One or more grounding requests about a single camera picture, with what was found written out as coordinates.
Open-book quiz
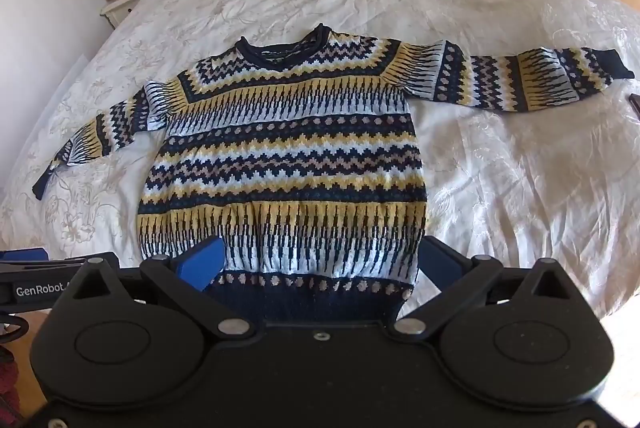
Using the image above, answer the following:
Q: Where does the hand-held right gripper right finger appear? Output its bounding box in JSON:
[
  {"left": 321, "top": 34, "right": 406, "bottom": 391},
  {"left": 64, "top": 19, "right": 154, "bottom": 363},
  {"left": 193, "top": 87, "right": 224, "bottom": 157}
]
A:
[{"left": 392, "top": 235, "right": 569, "bottom": 338}]

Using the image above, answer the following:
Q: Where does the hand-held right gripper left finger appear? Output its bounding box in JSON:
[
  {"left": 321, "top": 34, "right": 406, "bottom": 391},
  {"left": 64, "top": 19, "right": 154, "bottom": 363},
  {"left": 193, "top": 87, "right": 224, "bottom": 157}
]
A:
[{"left": 72, "top": 235, "right": 249, "bottom": 338}]

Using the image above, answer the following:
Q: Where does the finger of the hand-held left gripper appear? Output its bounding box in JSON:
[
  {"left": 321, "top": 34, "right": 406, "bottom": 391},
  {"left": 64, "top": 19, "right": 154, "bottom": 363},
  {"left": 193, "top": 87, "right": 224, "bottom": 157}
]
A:
[{"left": 0, "top": 247, "right": 121, "bottom": 278}]

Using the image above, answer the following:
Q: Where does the navy yellow patterned knit sweater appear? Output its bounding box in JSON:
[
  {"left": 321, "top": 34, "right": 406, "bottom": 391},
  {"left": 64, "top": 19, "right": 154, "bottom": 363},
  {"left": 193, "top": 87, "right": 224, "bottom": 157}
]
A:
[{"left": 32, "top": 23, "right": 635, "bottom": 324}]

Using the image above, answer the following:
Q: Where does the person's left forearm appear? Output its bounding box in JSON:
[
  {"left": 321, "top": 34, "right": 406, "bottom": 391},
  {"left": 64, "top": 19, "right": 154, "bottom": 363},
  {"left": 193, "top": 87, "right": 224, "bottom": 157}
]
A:
[{"left": 0, "top": 350, "right": 21, "bottom": 415}]

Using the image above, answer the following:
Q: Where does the white bedside table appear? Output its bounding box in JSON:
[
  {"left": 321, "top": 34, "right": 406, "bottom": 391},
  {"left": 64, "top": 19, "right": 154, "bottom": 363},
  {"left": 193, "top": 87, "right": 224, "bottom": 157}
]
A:
[{"left": 99, "top": 0, "right": 152, "bottom": 29}]

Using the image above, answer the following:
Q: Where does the black cable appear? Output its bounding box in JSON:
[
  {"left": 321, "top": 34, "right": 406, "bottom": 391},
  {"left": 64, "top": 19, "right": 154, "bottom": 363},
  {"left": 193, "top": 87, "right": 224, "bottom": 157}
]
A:
[{"left": 0, "top": 314, "right": 32, "bottom": 345}]

